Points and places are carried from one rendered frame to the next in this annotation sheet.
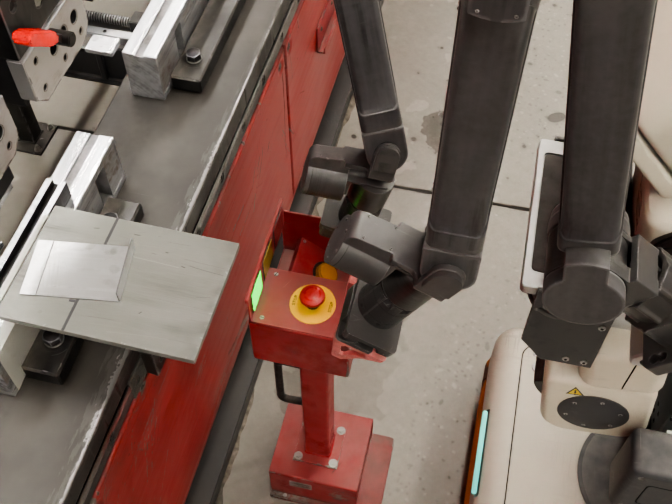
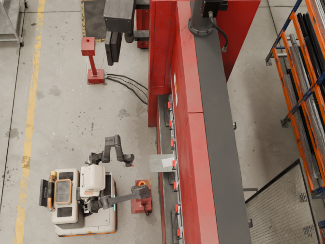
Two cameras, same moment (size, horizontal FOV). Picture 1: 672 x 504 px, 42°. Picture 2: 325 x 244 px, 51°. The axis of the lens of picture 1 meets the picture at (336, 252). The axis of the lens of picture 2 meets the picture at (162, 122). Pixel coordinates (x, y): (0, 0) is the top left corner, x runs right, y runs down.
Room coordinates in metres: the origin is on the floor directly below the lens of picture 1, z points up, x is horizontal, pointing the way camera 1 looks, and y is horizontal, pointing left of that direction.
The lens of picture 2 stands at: (1.60, -0.20, 4.22)
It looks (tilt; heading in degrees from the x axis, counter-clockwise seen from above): 65 degrees down; 157
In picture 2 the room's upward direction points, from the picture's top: 7 degrees clockwise
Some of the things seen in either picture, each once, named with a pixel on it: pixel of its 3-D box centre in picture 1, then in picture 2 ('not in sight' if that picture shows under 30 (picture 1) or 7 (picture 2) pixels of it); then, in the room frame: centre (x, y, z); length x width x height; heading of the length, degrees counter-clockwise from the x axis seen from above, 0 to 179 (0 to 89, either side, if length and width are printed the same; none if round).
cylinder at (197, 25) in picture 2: not in sight; (211, 10); (0.17, 0.67, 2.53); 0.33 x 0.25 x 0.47; 166
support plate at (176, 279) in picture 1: (121, 280); (162, 162); (0.62, 0.28, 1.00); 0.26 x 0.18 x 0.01; 76
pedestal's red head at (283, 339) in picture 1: (314, 288); (143, 190); (0.77, 0.04, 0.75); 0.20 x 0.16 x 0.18; 167
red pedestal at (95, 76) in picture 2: not in sight; (92, 61); (-1.18, -0.12, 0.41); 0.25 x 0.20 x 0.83; 76
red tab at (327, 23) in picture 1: (328, 20); not in sight; (1.61, 0.02, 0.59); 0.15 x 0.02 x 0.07; 166
